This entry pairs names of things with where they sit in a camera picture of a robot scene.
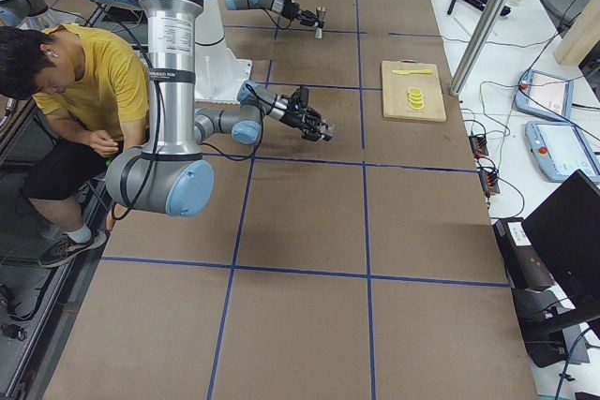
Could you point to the lemon slice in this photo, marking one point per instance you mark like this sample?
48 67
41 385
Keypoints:
415 101
416 106
415 97
413 91

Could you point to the person in yellow shirt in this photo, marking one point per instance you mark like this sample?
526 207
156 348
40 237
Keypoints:
92 88

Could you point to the bamboo cutting board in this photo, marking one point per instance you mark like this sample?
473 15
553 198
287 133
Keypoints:
395 105

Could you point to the teach pendant far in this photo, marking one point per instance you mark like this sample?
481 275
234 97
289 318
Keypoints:
544 95

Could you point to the black small computer box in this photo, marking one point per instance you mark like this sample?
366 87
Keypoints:
525 268

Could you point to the teach pendant near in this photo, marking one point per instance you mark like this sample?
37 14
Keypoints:
559 149

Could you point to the steel double jigger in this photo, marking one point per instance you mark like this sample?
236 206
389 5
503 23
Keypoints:
320 14

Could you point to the yellow plastic knife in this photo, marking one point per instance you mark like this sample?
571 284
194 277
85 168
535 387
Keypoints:
407 72

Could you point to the aluminium frame post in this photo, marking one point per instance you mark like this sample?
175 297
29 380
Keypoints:
476 44

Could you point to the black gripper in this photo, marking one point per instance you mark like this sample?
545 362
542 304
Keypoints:
294 120
289 9

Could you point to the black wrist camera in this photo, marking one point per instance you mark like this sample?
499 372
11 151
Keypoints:
300 98

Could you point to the teach pendant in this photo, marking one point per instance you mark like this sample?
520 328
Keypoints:
559 149
544 95

